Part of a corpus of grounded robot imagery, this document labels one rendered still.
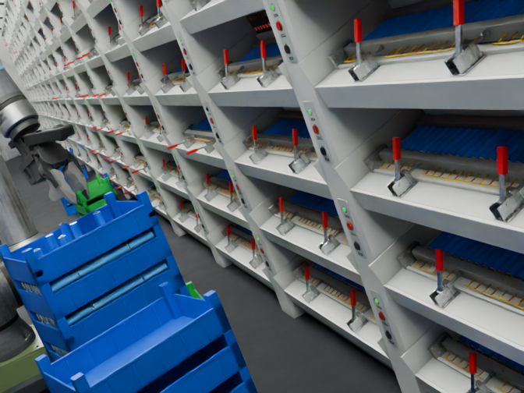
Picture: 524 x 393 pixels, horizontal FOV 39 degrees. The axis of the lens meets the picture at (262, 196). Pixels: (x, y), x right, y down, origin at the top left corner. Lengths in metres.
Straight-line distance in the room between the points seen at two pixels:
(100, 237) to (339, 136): 0.59
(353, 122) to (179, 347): 0.51
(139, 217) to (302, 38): 0.59
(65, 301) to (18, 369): 0.82
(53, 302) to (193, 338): 0.37
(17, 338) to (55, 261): 0.85
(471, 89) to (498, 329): 0.40
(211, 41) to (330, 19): 0.70
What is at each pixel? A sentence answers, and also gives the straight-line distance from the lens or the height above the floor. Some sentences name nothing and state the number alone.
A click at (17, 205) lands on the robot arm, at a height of 0.54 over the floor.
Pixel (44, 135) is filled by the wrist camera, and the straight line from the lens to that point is 1.66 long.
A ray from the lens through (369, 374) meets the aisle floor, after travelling 1.76.
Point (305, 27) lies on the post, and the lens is 1.33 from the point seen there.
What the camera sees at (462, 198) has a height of 0.50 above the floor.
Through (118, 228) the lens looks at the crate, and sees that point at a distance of 1.65.
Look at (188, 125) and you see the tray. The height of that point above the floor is 0.54.
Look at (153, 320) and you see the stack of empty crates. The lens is 1.55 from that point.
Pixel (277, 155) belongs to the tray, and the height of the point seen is 0.50.
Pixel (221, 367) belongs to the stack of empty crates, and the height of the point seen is 0.27.
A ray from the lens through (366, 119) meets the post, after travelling 1.37.
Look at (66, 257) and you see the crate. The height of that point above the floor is 0.51.
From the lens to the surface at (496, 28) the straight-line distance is 0.97.
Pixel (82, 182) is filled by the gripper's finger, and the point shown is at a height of 0.63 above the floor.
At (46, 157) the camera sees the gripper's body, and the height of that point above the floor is 0.71.
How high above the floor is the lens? 0.85
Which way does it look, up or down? 14 degrees down
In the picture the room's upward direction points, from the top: 21 degrees counter-clockwise
